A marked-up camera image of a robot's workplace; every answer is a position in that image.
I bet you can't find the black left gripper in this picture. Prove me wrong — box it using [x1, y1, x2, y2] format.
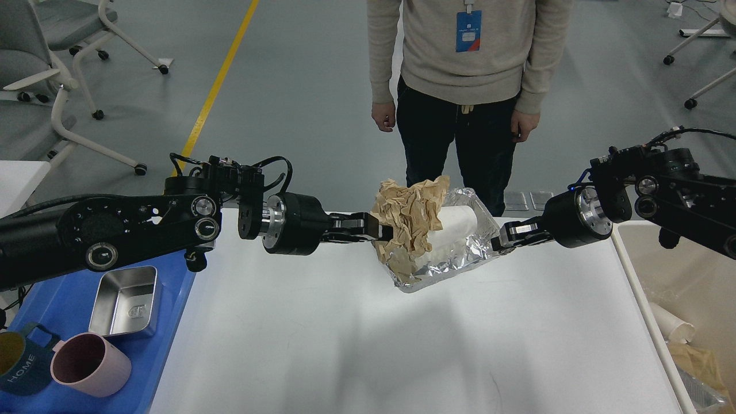
[262, 192, 394, 256]

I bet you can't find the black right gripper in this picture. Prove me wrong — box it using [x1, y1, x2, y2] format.
[491, 186, 613, 252]

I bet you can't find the aluminium foil tray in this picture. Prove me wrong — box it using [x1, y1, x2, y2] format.
[386, 188, 500, 293]

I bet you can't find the white paper cup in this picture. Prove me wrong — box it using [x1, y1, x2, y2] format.
[415, 205, 478, 269]

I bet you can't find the metal rectangular tin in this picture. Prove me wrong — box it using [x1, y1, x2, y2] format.
[89, 266, 162, 339]

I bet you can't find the pink plastic mug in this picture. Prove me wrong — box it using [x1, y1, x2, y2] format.
[50, 332, 132, 398]

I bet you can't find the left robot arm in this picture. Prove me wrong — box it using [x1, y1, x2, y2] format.
[1, 153, 393, 291]

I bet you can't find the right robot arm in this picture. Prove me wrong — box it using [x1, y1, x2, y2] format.
[492, 128, 735, 259]

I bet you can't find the floor socket plate right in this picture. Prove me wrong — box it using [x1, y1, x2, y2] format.
[529, 191, 555, 210]

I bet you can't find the floor socket plate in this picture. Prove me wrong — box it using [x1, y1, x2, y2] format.
[529, 191, 555, 210]
[504, 191, 530, 212]

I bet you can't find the floor socket plate left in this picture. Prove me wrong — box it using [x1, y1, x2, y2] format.
[504, 191, 530, 212]

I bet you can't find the person in beige sweater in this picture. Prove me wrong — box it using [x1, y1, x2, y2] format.
[366, 1, 574, 217]

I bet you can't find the paper cup in bin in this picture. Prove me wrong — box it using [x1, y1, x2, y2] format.
[649, 302, 696, 344]

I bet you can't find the beige plastic bin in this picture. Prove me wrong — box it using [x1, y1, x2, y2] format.
[611, 221, 735, 413]

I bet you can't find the blue plastic tray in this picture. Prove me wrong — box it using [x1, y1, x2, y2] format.
[1, 252, 195, 413]

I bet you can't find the white chair base right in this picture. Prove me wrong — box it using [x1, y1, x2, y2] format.
[663, 0, 736, 111]

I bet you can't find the white side table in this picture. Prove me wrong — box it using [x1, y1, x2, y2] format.
[1, 160, 51, 217]

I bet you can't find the grey office chair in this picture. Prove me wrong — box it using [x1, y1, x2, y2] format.
[34, 1, 169, 74]
[1, 1, 147, 175]

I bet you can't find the dark blue HOME mug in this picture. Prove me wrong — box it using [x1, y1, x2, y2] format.
[1, 322, 60, 396]

